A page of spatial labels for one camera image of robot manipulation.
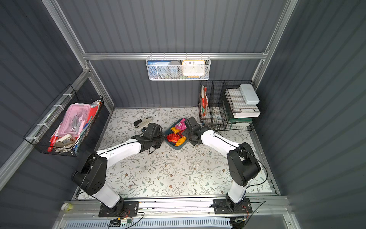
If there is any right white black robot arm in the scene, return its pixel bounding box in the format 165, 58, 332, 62
184, 117, 262, 212

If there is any yellow tea bag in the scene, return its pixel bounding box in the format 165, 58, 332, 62
171, 127, 181, 134
175, 136, 187, 147

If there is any beige black stapler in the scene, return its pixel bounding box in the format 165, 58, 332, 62
133, 117, 153, 128

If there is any green paper tray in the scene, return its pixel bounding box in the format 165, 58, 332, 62
226, 118, 253, 131

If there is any pink tea bag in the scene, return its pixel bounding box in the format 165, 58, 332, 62
175, 118, 186, 131

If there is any yellow white alarm clock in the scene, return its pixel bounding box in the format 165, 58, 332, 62
182, 60, 206, 77

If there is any red packet in organizer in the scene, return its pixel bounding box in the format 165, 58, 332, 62
201, 85, 209, 117

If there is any black wire side basket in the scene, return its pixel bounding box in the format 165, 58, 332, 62
24, 85, 104, 157

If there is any floral table mat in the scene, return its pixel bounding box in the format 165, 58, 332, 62
76, 107, 278, 200

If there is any pink pencil case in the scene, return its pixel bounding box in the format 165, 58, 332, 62
58, 103, 91, 137

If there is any white wire wall basket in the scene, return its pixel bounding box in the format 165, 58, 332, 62
145, 55, 211, 81

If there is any white flat box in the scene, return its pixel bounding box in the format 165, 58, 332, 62
240, 84, 260, 105

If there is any black wire desk organizer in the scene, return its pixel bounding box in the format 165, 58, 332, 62
199, 80, 257, 131

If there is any blue box in basket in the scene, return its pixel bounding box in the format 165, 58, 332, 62
146, 60, 171, 80

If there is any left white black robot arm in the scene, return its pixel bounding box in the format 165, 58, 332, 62
72, 123, 165, 215

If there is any red tea bag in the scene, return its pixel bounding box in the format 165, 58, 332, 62
166, 133, 181, 144

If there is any grey tape roll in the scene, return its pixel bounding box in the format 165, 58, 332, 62
166, 61, 182, 79

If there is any teal plastic storage box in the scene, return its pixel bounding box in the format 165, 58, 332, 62
165, 118, 188, 150

